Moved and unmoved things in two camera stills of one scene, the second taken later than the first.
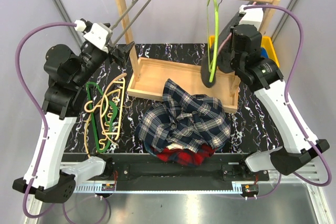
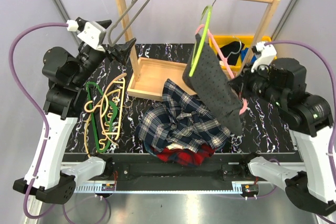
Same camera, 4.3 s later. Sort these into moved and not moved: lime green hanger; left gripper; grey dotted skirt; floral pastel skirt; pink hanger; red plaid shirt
Moved: lime green hanger; pink hanger; grey dotted skirt
Not moved: red plaid shirt; floral pastel skirt; left gripper
